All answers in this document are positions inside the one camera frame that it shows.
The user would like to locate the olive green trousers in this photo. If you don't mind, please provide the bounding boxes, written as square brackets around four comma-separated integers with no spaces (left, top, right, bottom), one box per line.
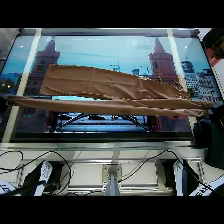
[6,63,215,118]

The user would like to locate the silver frame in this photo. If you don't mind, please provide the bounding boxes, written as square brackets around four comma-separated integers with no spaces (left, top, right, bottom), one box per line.
[0,133,224,197]

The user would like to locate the black cable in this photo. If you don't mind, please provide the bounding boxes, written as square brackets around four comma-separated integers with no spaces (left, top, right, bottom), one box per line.
[117,148,202,185]
[0,149,74,194]

